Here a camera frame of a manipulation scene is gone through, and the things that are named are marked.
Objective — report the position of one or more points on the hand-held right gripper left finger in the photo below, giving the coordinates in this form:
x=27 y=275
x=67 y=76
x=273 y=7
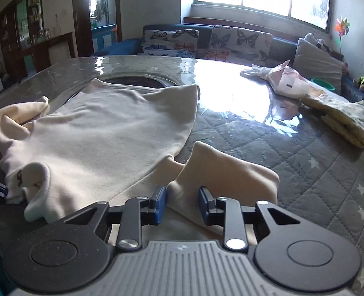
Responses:
x=162 y=203

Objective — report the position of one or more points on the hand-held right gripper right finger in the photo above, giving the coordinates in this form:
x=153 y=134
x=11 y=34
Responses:
x=204 y=206

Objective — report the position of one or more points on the cream sweatshirt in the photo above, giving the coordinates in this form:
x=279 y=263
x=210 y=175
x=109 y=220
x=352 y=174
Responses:
x=108 y=129

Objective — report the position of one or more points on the hanging clothes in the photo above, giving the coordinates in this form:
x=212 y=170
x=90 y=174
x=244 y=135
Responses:
x=100 y=9

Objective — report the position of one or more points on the round dark table hot plate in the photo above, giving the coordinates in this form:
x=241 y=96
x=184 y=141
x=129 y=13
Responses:
x=138 y=82

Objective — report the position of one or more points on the dark wooden display cabinet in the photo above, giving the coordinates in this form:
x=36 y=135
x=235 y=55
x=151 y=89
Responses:
x=34 y=46

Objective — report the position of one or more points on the white plastic bag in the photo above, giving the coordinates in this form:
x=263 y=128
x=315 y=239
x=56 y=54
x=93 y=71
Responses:
x=283 y=80

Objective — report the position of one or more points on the butterfly print sofa cushion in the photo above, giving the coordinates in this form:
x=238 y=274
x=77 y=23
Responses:
x=237 y=44
x=169 y=43

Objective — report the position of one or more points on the folded yellow floral cloth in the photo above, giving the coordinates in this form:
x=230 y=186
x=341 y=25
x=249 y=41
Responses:
x=345 y=114

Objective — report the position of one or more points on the green bowl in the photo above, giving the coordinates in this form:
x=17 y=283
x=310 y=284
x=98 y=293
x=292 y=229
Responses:
x=322 y=84

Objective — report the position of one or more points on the blue play fence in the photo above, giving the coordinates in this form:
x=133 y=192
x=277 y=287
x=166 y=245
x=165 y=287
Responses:
x=103 y=38

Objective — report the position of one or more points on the blue sofa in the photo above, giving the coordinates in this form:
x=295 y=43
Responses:
x=280 y=44

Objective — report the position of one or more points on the grey pillow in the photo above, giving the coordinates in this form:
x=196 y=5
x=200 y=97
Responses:
x=317 y=64

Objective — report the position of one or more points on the white plush toy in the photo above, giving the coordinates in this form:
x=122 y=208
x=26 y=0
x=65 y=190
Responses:
x=322 y=44

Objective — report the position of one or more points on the colourful pinwheel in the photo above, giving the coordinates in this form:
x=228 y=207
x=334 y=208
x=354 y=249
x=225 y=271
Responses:
x=341 y=27

